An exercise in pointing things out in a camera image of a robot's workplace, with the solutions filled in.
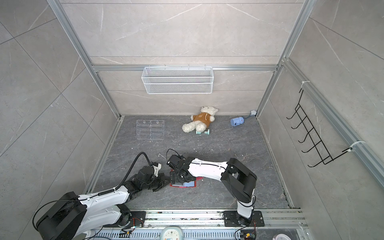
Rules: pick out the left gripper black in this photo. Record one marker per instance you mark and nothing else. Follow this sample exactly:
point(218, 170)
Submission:
point(162, 177)

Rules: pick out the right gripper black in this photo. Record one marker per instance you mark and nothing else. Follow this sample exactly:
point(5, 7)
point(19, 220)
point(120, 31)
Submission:
point(174, 178)

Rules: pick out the red leather card holder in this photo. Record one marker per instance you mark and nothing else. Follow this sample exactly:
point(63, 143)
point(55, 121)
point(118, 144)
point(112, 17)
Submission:
point(178, 181)

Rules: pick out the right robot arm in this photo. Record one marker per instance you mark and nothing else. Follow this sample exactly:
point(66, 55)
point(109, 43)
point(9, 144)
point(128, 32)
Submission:
point(235, 176)

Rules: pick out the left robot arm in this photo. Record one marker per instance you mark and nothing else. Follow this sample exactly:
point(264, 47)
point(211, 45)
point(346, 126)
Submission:
point(74, 214)

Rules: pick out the clear acrylic organizer tray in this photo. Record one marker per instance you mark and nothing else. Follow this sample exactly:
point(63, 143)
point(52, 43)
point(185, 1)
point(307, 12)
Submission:
point(150, 129)

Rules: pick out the teal small dumbbell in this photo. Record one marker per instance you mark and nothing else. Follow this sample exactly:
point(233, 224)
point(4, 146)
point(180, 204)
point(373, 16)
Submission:
point(206, 131)

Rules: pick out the white teddy bear orange shirt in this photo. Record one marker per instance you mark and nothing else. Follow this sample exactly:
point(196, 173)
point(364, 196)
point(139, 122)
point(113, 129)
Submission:
point(201, 121)

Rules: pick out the white round timer device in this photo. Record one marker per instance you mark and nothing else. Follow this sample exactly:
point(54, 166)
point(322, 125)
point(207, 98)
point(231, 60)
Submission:
point(172, 233)

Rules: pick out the blue cylindrical cup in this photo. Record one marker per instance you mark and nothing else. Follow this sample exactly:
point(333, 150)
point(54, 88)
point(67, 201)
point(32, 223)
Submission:
point(237, 121)

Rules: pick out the pink white round object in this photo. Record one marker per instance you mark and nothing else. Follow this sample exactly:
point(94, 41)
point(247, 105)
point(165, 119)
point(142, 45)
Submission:
point(281, 237)

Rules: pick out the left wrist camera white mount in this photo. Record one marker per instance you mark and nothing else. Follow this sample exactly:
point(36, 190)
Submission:
point(157, 167)

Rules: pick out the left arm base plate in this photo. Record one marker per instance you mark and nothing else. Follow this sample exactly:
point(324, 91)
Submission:
point(132, 219)

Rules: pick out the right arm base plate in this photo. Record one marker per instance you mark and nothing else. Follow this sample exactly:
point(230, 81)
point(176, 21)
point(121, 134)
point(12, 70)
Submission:
point(234, 219)

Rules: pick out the white wire mesh basket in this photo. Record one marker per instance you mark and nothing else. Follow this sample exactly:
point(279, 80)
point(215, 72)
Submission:
point(178, 80)

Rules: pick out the black wire hook rack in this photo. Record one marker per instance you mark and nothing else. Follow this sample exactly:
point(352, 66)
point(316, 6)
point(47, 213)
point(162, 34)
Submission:
point(312, 136)

